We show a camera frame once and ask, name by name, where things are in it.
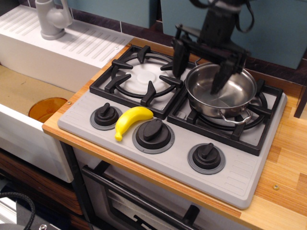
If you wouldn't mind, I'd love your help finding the black stove knob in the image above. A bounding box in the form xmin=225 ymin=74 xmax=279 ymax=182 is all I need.
xmin=90 ymin=103 xmax=123 ymax=131
xmin=188 ymin=143 xmax=226 ymax=175
xmin=132 ymin=118 xmax=175 ymax=154

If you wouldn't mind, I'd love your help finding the black braided foreground cable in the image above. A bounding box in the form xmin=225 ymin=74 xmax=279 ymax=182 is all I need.
xmin=0 ymin=191 xmax=36 ymax=230

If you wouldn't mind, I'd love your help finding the grey toy faucet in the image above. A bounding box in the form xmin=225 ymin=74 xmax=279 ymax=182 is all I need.
xmin=35 ymin=0 xmax=73 ymax=40

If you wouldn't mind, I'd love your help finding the white toy sink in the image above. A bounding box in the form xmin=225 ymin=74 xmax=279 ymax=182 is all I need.
xmin=0 ymin=5 xmax=132 ymax=183

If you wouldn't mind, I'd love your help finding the black left stove knob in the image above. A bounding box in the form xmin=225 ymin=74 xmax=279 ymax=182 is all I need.
xmin=90 ymin=103 xmax=123 ymax=131

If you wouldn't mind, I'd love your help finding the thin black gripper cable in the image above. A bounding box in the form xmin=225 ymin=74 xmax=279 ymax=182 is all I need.
xmin=236 ymin=0 xmax=255 ymax=34

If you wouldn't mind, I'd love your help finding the yellow toy banana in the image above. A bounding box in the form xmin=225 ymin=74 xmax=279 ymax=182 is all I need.
xmin=115 ymin=106 xmax=154 ymax=141

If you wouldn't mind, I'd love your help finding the stainless steel pot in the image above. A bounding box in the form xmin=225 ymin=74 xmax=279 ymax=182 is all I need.
xmin=185 ymin=63 xmax=257 ymax=125

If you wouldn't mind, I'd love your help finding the black right burner grate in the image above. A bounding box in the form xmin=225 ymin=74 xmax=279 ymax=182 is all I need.
xmin=167 ymin=79 xmax=283 ymax=156

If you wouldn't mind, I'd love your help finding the black oven door handle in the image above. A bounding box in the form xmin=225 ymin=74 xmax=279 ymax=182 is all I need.
xmin=82 ymin=161 xmax=199 ymax=230

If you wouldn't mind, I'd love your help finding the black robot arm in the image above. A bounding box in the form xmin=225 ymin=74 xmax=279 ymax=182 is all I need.
xmin=172 ymin=0 xmax=254 ymax=94

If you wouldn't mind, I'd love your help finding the toy oven door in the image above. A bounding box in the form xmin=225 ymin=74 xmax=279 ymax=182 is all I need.
xmin=73 ymin=148 xmax=245 ymax=230

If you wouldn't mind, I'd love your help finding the black burner grate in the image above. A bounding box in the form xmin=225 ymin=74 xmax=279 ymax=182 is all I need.
xmin=90 ymin=45 xmax=194 ymax=119
xmin=167 ymin=79 xmax=283 ymax=156

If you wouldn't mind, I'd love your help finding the black right stove knob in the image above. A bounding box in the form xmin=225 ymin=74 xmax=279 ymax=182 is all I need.
xmin=188 ymin=143 xmax=226 ymax=175

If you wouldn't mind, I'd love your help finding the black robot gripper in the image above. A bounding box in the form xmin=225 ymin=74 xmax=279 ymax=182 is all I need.
xmin=172 ymin=6 xmax=251 ymax=94

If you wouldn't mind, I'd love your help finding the orange plastic bowl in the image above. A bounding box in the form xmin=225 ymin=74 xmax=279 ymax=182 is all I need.
xmin=28 ymin=97 xmax=68 ymax=123

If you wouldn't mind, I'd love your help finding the grey toy stove top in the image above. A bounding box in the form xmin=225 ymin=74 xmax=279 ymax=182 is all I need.
xmin=57 ymin=44 xmax=288 ymax=209

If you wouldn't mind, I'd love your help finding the black middle stove knob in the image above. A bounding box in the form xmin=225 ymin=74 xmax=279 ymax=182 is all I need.
xmin=132 ymin=118 xmax=175 ymax=154

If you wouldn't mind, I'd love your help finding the black left burner grate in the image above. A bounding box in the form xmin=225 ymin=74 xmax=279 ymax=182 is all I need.
xmin=90 ymin=45 xmax=194 ymax=119

